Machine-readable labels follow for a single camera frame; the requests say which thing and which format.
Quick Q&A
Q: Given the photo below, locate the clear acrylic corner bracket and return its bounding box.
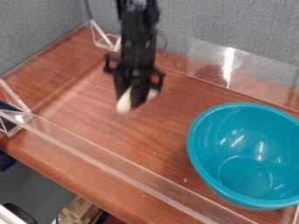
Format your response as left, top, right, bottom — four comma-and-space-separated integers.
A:
90, 21, 122, 52

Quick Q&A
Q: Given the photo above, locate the clear acrylic front barrier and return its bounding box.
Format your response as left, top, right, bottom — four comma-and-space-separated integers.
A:
0, 109, 258, 224

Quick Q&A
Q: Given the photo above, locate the clear acrylic front bracket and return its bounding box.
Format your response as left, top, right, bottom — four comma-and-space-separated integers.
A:
0, 79, 32, 137

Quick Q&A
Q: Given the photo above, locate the clear acrylic back barrier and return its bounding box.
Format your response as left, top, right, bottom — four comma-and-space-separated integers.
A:
155, 38, 299, 113

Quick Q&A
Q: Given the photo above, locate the white mushroom with brown cap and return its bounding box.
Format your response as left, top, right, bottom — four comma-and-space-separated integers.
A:
116, 87, 159, 114

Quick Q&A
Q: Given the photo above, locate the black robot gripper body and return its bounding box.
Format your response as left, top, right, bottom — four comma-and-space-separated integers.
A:
104, 0, 164, 90

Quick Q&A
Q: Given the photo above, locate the wooden block under table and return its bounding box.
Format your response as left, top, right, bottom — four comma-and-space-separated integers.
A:
59, 197, 103, 224

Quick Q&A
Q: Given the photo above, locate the clear acrylic left barrier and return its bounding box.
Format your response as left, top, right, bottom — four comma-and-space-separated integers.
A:
0, 19, 98, 86

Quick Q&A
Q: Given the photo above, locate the black and white device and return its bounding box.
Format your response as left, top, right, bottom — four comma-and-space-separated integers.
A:
0, 203, 38, 224

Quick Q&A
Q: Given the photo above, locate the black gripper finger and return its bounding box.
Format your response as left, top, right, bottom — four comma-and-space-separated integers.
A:
114, 71, 131, 99
131, 76, 151, 108

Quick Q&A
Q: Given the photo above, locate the clear acrylic barrier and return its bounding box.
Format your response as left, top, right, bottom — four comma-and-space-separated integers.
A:
155, 38, 299, 113
0, 19, 98, 86
0, 109, 258, 224

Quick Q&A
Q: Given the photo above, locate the blue plastic bowl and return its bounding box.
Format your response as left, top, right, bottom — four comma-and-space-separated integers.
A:
187, 102, 299, 210

